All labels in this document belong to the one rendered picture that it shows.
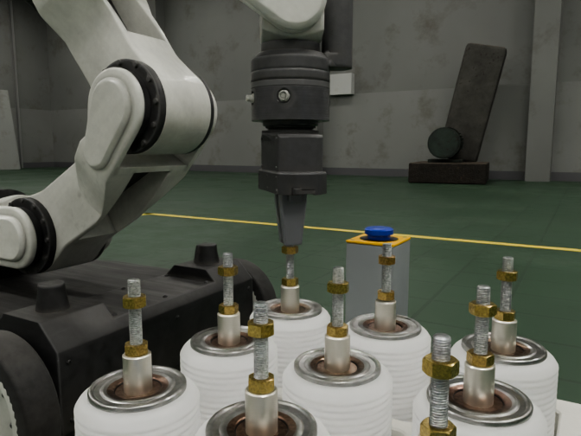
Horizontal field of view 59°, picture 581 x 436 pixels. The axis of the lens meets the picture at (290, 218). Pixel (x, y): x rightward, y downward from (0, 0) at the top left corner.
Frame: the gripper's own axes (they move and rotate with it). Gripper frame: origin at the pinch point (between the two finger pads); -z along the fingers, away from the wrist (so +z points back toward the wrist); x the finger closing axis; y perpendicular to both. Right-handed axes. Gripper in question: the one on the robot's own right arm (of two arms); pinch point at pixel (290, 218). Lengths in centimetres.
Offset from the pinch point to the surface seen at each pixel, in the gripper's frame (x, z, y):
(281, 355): -4.2, -14.6, 2.3
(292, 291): -1.1, -8.5, 0.1
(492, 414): -28.0, -10.6, -6.3
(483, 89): 533, 83, -429
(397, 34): 672, 178, -375
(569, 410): -18.2, -18.0, -23.6
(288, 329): -4.4, -11.7, 1.6
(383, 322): -9.7, -10.0, -7.2
